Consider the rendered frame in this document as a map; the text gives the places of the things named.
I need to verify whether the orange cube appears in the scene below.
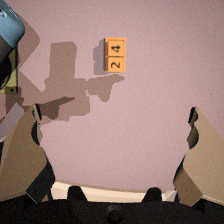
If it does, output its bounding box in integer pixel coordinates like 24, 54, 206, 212
108, 56, 123, 72
108, 40, 124, 56

